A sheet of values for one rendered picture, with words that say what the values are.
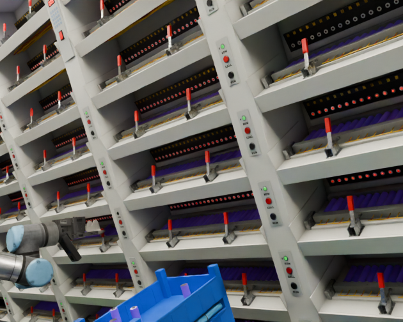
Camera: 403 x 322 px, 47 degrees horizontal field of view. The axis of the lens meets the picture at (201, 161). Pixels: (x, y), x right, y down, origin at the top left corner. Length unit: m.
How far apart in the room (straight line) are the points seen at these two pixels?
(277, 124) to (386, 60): 0.35
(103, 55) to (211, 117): 0.65
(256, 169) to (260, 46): 0.33
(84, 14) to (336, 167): 1.13
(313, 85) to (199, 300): 0.56
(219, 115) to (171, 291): 0.49
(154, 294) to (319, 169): 0.53
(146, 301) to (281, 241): 0.38
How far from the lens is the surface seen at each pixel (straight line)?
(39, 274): 1.65
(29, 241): 1.78
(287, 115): 1.30
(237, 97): 1.24
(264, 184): 1.24
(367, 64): 1.05
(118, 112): 1.79
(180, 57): 1.37
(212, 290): 1.15
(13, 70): 2.45
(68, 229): 1.88
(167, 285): 1.30
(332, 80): 1.09
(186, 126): 1.39
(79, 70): 1.77
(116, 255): 1.88
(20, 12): 2.52
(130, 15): 1.52
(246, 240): 1.38
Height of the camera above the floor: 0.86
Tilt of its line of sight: 3 degrees down
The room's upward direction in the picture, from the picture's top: 17 degrees counter-clockwise
